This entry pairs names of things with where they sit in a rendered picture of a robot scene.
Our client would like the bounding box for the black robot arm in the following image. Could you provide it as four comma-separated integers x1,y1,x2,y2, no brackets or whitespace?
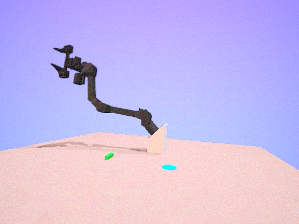
70,56,159,137

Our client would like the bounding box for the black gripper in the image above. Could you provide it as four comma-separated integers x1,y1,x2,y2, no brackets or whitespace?
51,45,76,79

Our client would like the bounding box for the green rectangular post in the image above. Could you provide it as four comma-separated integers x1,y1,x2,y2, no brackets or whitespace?
105,153,114,160

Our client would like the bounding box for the cyan circle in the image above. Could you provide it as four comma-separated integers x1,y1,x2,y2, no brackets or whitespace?
162,165,177,170

